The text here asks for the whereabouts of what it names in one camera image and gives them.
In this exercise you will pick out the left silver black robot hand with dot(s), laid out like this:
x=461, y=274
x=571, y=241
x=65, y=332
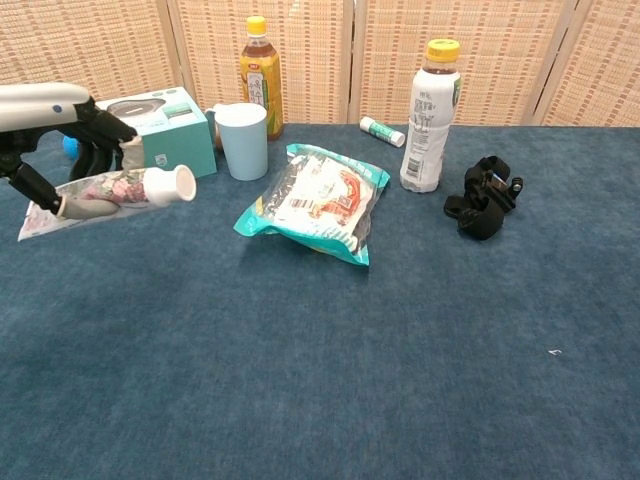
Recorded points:
x=40, y=107

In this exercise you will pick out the white toothpaste tube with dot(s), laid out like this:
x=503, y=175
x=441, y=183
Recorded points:
x=160, y=185

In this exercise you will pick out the teal white product box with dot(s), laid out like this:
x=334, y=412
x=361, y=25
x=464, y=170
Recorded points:
x=180, y=135

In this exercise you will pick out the white bottle yellow cap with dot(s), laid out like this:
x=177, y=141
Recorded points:
x=429, y=125

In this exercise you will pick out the small blue ball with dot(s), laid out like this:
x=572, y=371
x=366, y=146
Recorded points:
x=70, y=146

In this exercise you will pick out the woven folding screen panel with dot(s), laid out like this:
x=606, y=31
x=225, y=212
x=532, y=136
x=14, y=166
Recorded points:
x=80, y=45
x=310, y=55
x=600, y=65
x=495, y=60

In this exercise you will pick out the light blue plastic cup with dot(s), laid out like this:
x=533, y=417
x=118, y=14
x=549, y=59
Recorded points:
x=245, y=142

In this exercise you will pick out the tea bottle yellow label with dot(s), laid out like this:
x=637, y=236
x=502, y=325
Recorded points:
x=261, y=80

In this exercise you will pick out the clear teal snack bag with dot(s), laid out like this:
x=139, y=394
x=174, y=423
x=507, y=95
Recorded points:
x=315, y=200

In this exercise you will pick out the white green glue stick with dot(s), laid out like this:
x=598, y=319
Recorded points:
x=382, y=131

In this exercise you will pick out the blue table mat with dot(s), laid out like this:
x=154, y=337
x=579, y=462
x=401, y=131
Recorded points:
x=320, y=350

